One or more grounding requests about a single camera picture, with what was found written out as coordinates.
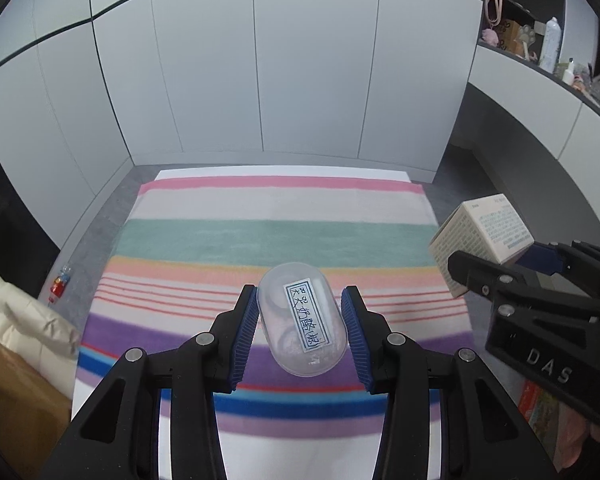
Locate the cream padded chair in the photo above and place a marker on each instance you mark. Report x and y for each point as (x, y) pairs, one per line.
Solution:
(15, 305)

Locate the small white bottle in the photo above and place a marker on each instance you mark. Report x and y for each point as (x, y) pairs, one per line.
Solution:
(568, 72)

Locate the cat paw shaped ornament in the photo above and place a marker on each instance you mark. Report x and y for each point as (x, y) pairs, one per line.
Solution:
(527, 40)

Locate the person's right hand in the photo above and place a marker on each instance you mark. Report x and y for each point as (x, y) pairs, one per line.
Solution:
(582, 440)

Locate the brown cardboard box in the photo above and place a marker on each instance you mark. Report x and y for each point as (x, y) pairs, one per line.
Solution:
(15, 400)

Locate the tall white bottle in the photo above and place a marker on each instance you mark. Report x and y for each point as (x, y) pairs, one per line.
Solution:
(550, 45)

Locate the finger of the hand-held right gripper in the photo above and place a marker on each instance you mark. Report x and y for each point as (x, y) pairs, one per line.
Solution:
(485, 272)
(542, 257)

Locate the striped colourful blanket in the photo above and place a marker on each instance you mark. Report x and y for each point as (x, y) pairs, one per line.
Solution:
(280, 225)

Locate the pink plush toy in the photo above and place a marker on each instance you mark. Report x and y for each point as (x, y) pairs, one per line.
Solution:
(490, 36)

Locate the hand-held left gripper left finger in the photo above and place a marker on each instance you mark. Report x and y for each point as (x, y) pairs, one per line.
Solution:
(245, 340)

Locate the beige printed box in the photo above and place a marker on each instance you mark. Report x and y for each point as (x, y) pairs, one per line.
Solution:
(510, 34)

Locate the small red toy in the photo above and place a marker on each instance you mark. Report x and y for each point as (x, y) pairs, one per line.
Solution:
(60, 284)

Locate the small clear labelled case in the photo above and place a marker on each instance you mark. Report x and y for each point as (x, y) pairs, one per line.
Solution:
(280, 320)

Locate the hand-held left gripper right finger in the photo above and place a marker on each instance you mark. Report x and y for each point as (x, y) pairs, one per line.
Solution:
(355, 345)

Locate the colourful printed packet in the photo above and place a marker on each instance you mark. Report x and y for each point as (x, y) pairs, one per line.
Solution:
(540, 405)

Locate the beige cosmetic carton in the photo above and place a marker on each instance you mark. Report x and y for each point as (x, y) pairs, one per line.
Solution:
(485, 230)

